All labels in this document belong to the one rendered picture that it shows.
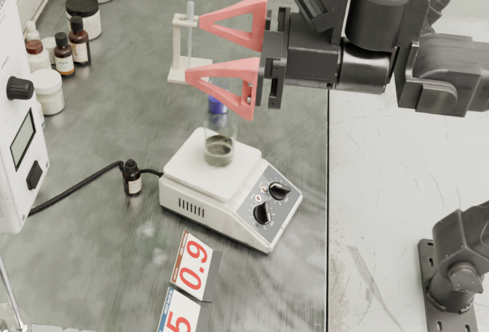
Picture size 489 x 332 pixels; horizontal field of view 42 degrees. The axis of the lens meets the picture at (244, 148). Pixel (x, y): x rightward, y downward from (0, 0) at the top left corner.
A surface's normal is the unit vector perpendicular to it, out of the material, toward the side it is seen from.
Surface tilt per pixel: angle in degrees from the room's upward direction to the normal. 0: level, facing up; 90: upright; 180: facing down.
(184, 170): 0
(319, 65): 90
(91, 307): 0
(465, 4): 90
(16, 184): 90
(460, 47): 0
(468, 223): 60
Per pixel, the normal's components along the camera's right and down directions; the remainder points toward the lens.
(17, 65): 0.99, 0.12
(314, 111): 0.07, -0.71
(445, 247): -0.82, -0.46
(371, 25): -0.32, 0.65
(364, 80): -0.09, 0.58
